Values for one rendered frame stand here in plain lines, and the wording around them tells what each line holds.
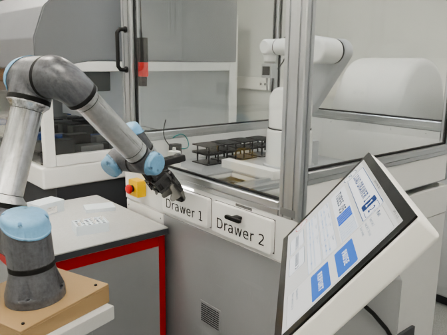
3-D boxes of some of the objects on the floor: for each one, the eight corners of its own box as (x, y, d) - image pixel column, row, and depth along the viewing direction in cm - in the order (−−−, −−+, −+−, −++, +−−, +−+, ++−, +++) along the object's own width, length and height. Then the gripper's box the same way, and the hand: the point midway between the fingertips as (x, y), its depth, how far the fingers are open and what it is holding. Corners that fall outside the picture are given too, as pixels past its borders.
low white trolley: (34, 462, 179) (19, 262, 163) (-16, 379, 225) (-32, 217, 209) (170, 395, 216) (168, 226, 200) (102, 335, 262) (96, 194, 246)
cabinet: (287, 493, 167) (297, 269, 151) (130, 355, 244) (125, 197, 227) (430, 380, 228) (448, 211, 211) (268, 298, 304) (273, 169, 288)
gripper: (132, 167, 179) (161, 207, 190) (148, 172, 171) (178, 215, 182) (148, 151, 182) (176, 192, 194) (165, 155, 174) (193, 198, 186)
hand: (181, 195), depth 188 cm, fingers open, 3 cm apart
